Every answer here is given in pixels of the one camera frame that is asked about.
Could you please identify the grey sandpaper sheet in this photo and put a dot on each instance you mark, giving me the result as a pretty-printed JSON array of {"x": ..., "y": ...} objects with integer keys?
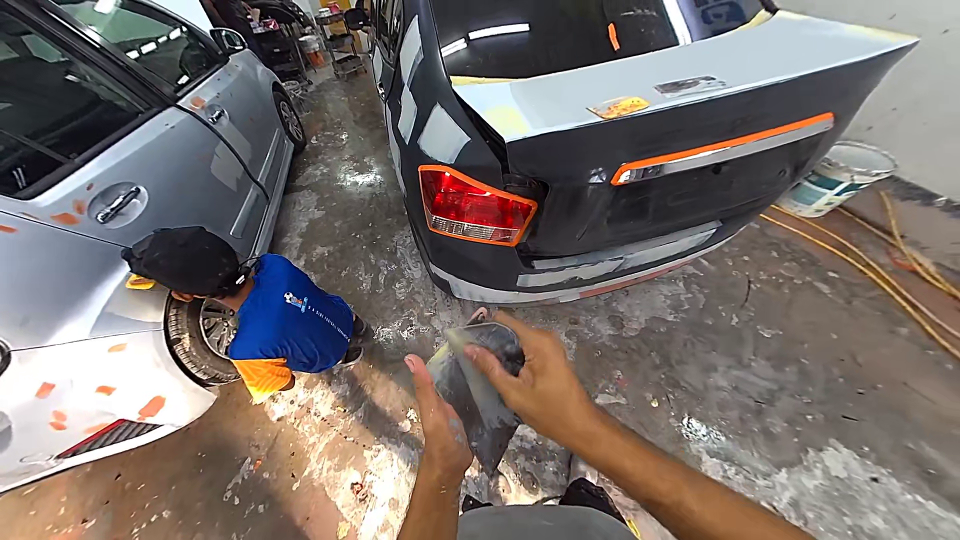
[{"x": 480, "y": 409}]

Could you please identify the yellow sanding pad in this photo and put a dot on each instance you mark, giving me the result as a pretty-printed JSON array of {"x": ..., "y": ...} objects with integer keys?
[{"x": 139, "y": 283}]

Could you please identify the silver car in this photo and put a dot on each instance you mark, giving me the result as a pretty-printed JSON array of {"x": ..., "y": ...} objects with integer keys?
[{"x": 176, "y": 161}]

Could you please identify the person's left thumb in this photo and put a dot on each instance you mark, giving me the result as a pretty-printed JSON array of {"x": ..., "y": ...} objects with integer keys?
[{"x": 424, "y": 386}]

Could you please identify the white paint bucket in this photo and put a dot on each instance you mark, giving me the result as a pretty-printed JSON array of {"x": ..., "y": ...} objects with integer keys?
[{"x": 832, "y": 180}]

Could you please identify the black car with grey patches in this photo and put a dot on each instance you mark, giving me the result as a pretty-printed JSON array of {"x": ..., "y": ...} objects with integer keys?
[{"x": 577, "y": 202}]

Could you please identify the person's left forearm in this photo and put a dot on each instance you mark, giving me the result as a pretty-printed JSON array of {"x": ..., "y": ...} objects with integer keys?
[{"x": 431, "y": 502}]

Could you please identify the yellow sandpaper piece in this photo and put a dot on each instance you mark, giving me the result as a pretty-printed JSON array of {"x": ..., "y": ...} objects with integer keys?
[{"x": 622, "y": 107}]

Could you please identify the metal trolley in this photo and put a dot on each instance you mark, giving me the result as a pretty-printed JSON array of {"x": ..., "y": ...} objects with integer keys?
[{"x": 346, "y": 60}]

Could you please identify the person's right hand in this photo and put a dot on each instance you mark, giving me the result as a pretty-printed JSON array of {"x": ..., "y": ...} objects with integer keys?
[{"x": 551, "y": 390}]

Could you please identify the person's left hand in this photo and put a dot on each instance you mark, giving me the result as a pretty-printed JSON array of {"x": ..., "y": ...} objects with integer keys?
[{"x": 444, "y": 442}]

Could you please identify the black cluttered rack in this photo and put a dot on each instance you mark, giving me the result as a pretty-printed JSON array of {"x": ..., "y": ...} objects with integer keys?
[{"x": 281, "y": 52}]

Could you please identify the person's right index finger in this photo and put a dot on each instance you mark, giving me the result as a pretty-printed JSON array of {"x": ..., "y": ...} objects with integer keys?
[{"x": 523, "y": 330}]

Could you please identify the person's body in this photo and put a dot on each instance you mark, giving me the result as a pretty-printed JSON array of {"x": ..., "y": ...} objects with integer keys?
[{"x": 544, "y": 525}]

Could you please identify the grey worn sandpaper piece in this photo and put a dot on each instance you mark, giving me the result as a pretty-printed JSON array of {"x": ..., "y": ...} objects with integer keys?
[{"x": 690, "y": 86}]

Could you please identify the orange and white bucket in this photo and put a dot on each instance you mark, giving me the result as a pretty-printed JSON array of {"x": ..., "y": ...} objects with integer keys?
[{"x": 311, "y": 49}]

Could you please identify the person's right thumb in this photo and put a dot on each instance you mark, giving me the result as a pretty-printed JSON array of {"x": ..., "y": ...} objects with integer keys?
[{"x": 489, "y": 364}]

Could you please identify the person's legs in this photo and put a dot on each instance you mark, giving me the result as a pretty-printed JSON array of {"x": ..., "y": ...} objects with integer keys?
[{"x": 589, "y": 496}]

